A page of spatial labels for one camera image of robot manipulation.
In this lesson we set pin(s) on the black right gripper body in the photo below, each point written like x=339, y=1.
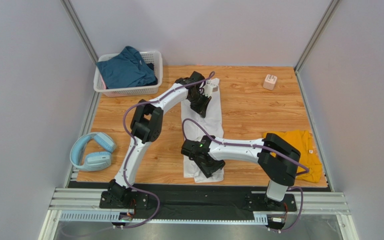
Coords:
x=206, y=163

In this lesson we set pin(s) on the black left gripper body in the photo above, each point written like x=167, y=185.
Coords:
x=199, y=102

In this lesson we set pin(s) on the white t shirt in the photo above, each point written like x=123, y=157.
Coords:
x=212, y=123

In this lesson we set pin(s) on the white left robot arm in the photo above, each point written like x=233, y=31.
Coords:
x=143, y=123

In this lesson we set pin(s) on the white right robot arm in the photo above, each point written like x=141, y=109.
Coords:
x=278, y=159

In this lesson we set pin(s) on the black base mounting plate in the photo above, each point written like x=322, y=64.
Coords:
x=214, y=202

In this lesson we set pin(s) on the white plastic laundry basket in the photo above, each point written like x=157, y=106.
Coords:
x=150, y=57

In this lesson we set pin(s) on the small pink box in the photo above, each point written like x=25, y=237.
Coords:
x=269, y=82

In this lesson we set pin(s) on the blue t shirt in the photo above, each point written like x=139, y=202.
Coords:
x=128, y=69

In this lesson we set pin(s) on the folded yellow t shirt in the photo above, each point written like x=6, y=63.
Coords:
x=303, y=141

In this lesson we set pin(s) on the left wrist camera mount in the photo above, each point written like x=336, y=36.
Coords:
x=211, y=86

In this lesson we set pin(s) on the aluminium frame rail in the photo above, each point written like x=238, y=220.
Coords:
x=86, y=201

